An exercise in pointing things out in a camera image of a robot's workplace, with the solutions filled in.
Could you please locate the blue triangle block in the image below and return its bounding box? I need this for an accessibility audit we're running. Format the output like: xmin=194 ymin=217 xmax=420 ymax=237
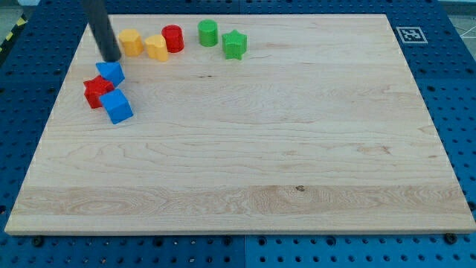
xmin=96 ymin=62 xmax=125 ymax=87

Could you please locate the blue cube block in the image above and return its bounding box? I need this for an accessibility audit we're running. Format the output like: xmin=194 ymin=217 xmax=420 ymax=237
xmin=100 ymin=89 xmax=133 ymax=124

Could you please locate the light wooden board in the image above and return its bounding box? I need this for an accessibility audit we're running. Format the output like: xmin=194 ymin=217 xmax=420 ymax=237
xmin=5 ymin=14 xmax=475 ymax=236

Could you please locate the green star block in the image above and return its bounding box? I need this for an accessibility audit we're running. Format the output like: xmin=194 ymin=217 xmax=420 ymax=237
xmin=222 ymin=30 xmax=248 ymax=60

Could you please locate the green cylinder block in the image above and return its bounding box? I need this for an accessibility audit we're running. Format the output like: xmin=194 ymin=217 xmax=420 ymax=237
xmin=197 ymin=19 xmax=218 ymax=47

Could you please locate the red cylinder block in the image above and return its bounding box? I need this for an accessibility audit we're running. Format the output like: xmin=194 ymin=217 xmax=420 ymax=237
xmin=161 ymin=25 xmax=184 ymax=53

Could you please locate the yellow heart block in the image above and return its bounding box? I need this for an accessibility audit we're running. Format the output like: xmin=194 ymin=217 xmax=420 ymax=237
xmin=144 ymin=34 xmax=169 ymax=62

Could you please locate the yellow hexagon block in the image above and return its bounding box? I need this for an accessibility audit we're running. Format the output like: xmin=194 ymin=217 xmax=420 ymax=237
xmin=118 ymin=29 xmax=144 ymax=57

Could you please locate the red star block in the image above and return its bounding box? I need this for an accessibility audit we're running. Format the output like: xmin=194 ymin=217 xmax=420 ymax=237
xmin=83 ymin=75 xmax=115 ymax=109

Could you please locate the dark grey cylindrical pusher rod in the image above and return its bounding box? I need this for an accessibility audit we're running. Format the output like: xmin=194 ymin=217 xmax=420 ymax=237
xmin=81 ymin=0 xmax=121 ymax=63

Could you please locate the white fiducial marker tag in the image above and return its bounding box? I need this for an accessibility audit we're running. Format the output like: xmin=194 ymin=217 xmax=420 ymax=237
xmin=396 ymin=26 xmax=428 ymax=44

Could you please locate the black bolt front left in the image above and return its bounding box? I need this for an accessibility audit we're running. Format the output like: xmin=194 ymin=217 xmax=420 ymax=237
xmin=31 ymin=236 xmax=44 ymax=247

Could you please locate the black bolt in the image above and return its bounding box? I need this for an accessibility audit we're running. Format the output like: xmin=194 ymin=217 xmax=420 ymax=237
xmin=31 ymin=236 xmax=44 ymax=247
xmin=444 ymin=233 xmax=458 ymax=245

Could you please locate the black bolt front right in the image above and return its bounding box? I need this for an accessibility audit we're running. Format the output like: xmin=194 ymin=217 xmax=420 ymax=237
xmin=444 ymin=233 xmax=458 ymax=245

